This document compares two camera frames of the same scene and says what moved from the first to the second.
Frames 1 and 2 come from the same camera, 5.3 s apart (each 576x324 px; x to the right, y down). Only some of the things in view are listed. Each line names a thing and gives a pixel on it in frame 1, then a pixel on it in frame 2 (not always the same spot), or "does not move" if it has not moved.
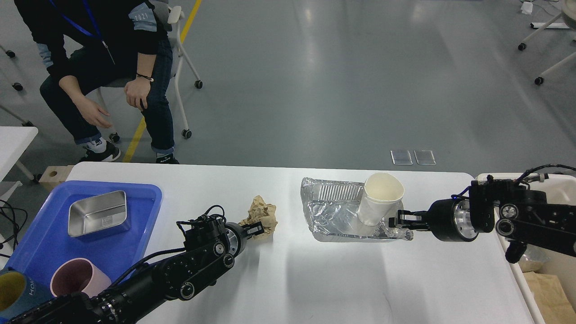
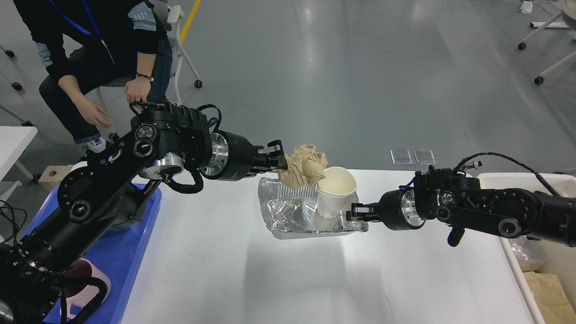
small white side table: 14,140 does not move
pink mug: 78,275 does not move
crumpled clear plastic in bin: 533,258 does not move
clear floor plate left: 401,157 does not move
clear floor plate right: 425,157 does not move
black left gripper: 237,235 to 233,157
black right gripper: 448,219 to 397,209
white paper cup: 384,193 to 335,191
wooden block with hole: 54,175 does not move
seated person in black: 85,44 does not move
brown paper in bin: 550,300 does not move
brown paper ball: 260,212 to 305,167
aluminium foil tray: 332,208 to 291,213
